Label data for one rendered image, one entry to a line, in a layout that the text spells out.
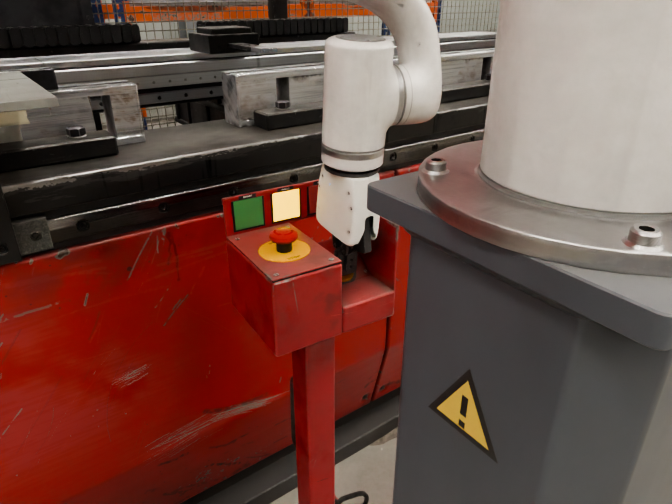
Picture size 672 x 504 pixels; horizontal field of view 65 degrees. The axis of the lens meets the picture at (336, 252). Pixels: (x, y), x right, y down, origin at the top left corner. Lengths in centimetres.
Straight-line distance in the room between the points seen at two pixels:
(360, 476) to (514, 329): 121
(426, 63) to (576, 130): 46
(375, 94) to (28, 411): 71
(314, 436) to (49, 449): 43
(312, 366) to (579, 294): 65
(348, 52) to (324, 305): 32
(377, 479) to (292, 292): 85
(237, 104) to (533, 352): 84
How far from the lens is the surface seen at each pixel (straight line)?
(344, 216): 71
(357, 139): 67
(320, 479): 103
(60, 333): 92
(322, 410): 92
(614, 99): 26
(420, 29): 71
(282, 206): 81
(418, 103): 70
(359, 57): 65
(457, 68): 139
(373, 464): 148
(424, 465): 39
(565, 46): 26
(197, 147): 91
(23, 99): 68
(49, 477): 107
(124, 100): 95
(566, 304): 24
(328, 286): 71
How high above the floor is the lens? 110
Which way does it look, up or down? 26 degrees down
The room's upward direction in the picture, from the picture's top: straight up
